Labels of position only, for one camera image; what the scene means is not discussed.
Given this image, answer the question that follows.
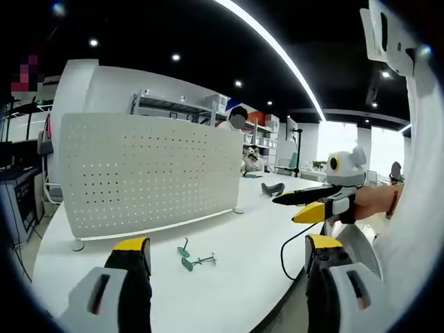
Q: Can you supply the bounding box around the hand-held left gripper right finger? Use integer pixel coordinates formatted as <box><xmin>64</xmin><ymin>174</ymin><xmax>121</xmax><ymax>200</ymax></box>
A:
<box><xmin>304</xmin><ymin>233</ymin><xmax>386</xmax><ymax>333</ymax></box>

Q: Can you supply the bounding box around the green chair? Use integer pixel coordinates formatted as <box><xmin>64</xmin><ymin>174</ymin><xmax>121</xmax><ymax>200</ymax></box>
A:
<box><xmin>275</xmin><ymin>151</ymin><xmax>301</xmax><ymax>176</ymax></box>

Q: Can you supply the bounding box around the green hook assembly with long prongs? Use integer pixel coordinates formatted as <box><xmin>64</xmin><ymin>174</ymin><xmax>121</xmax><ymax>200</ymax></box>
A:
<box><xmin>180</xmin><ymin>253</ymin><xmax>218</xmax><ymax>273</ymax></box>

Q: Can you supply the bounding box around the shelf with white bins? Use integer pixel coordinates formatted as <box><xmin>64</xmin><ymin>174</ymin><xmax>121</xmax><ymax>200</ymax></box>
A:
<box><xmin>241</xmin><ymin>117</ymin><xmax>281</xmax><ymax>171</ymax></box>

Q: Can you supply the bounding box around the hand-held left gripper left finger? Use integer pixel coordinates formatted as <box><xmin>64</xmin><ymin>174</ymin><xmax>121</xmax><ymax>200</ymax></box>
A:
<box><xmin>57</xmin><ymin>237</ymin><xmax>153</xmax><ymax>333</ymax></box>

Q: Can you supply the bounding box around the black cable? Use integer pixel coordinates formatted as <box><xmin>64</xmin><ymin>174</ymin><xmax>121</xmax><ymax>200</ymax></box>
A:
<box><xmin>280</xmin><ymin>221</ymin><xmax>315</xmax><ymax>281</ymax></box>

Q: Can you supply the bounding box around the white perforated mounting plate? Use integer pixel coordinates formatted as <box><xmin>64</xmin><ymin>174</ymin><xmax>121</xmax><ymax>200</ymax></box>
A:
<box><xmin>58</xmin><ymin>112</ymin><xmax>246</xmax><ymax>252</ymax></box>

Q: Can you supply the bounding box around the black curved controller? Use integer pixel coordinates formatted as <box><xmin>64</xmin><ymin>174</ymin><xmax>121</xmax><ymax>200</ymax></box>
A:
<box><xmin>260</xmin><ymin>182</ymin><xmax>286</xmax><ymax>198</ymax></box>

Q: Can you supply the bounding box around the monitor on black stand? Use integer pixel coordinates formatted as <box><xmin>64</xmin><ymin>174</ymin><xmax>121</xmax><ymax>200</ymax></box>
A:
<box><xmin>285</xmin><ymin>116</ymin><xmax>303</xmax><ymax>178</ymax></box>

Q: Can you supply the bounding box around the grey metal shelf rack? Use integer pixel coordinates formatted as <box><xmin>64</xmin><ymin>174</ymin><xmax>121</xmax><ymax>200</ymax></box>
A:
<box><xmin>130</xmin><ymin>87</ymin><xmax>230</xmax><ymax>126</ymax></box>

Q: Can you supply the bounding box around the dark equipment cabinet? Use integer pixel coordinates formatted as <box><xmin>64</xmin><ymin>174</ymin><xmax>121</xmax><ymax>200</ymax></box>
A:
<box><xmin>0</xmin><ymin>165</ymin><xmax>43</xmax><ymax>244</ymax></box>

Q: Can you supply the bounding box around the red bead bracelet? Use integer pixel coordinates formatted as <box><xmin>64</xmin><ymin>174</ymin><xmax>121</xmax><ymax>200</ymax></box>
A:
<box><xmin>385</xmin><ymin>185</ymin><xmax>400</xmax><ymax>220</ymax></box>

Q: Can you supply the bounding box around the white chest-worn device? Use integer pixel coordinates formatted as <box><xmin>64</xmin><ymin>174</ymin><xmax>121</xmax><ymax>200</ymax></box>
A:
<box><xmin>359</xmin><ymin>0</ymin><xmax>419</xmax><ymax>76</ymax></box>

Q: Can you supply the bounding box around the person's white shirt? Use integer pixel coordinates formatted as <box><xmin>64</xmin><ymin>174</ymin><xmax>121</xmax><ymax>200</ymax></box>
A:
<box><xmin>373</xmin><ymin>44</ymin><xmax>444</xmax><ymax>333</ymax></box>

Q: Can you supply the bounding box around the grey mesh office chair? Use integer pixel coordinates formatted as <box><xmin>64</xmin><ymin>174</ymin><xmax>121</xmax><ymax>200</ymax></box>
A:
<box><xmin>321</xmin><ymin>221</ymin><xmax>383</xmax><ymax>279</ymax></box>

